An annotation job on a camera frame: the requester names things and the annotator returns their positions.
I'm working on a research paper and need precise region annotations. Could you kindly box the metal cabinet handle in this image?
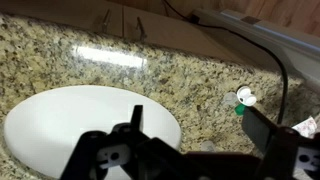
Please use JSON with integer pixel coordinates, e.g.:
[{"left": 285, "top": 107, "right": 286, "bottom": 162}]
[
  {"left": 99, "top": 9, "right": 113, "bottom": 34},
  {"left": 135, "top": 16, "right": 148, "bottom": 42}
]

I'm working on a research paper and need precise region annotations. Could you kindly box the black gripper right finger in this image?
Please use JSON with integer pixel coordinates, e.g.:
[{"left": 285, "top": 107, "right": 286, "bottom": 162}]
[{"left": 241, "top": 106, "right": 320, "bottom": 180}]

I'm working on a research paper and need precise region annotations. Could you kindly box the black power cable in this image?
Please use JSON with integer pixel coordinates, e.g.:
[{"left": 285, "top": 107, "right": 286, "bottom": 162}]
[{"left": 162, "top": 0, "right": 289, "bottom": 125}]

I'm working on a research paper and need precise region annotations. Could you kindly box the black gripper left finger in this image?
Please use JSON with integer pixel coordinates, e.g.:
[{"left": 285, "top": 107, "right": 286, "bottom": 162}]
[{"left": 59, "top": 104, "right": 157, "bottom": 180}]

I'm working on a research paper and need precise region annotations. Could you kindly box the white paper packet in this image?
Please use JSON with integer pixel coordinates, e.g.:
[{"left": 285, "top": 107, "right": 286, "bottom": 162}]
[{"left": 291, "top": 115, "right": 319, "bottom": 139}]

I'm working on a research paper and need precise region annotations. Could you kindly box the white oval sink basin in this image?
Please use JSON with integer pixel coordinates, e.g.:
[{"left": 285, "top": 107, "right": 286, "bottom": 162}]
[{"left": 3, "top": 84, "right": 183, "bottom": 180}]

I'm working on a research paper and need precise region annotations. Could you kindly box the beige vanity cabinet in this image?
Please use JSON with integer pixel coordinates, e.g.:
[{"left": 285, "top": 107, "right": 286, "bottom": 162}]
[{"left": 0, "top": 0, "right": 241, "bottom": 66}]

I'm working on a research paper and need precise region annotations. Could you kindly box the white green contact lens case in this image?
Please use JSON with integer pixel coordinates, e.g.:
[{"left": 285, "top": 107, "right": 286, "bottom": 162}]
[{"left": 223, "top": 85, "right": 258, "bottom": 117}]

